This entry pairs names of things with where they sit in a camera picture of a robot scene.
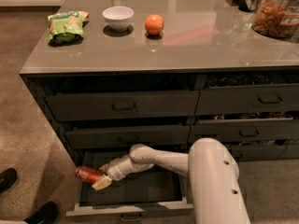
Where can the top right drawer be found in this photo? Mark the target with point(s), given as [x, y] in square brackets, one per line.
[230, 93]

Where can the black shoe upper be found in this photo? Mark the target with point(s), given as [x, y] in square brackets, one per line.
[7, 179]

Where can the middle left drawer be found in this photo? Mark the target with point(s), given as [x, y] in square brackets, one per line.
[126, 136]

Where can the red coke can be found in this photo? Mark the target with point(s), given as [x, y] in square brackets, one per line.
[87, 174]

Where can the top left drawer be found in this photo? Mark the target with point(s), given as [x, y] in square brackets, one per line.
[122, 105]

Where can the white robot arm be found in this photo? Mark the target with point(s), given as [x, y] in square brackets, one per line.
[211, 169]

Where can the black shoe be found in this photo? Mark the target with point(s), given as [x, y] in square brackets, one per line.
[44, 215]
[7, 179]

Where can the middle right drawer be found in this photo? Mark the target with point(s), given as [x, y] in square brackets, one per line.
[239, 130]

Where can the green chip bag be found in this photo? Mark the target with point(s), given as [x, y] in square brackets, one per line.
[66, 27]

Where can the open bottom left drawer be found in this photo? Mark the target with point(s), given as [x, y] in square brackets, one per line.
[153, 193]

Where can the white bowl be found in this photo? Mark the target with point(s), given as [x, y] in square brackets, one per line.
[118, 18]

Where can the glass snack jar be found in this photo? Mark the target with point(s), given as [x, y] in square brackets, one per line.
[277, 18]

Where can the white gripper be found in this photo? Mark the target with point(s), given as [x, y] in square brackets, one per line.
[115, 171]

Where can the bottom right drawer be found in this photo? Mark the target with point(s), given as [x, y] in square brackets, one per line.
[264, 150]

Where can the orange fruit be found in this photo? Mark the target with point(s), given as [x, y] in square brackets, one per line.
[154, 24]

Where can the dark grey counter cabinet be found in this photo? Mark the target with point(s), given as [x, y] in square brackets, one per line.
[200, 37]

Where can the black shoe lower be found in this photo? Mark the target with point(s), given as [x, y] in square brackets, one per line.
[44, 215]

